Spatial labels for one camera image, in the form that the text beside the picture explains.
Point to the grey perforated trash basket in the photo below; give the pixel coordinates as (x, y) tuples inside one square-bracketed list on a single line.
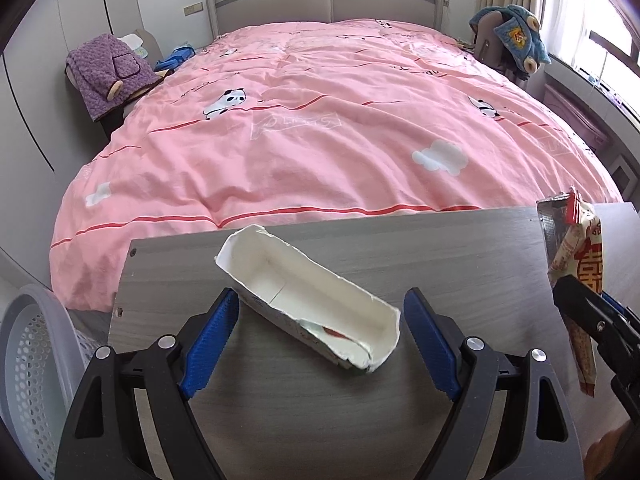
[(43, 358)]

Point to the person's right hand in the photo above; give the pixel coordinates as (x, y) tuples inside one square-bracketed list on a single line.
[(602, 451)]

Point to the chair under hat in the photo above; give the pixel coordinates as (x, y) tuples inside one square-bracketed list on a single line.
[(489, 49)]

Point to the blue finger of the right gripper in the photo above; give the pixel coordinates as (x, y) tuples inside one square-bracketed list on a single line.
[(612, 304), (591, 312)]

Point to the white torn carton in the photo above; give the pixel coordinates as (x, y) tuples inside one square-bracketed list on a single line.
[(336, 318)]

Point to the pink bed quilt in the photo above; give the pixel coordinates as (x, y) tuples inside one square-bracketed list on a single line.
[(304, 122)]

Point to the white wardrobe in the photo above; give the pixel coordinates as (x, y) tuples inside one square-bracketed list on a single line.
[(46, 132)]

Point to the purple knitted garment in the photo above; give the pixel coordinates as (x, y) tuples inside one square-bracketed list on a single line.
[(110, 72)]

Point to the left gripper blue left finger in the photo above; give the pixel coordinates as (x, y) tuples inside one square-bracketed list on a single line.
[(203, 339)]

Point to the chair beside bed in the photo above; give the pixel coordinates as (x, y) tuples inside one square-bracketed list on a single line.
[(125, 80)]

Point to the red patterned snack wrapper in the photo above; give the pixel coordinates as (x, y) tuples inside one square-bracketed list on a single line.
[(573, 238)]

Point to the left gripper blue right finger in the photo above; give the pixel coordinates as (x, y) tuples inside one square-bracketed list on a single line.
[(429, 332)]

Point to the blue item on nightstand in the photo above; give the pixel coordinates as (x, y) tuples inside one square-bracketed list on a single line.
[(175, 59)]

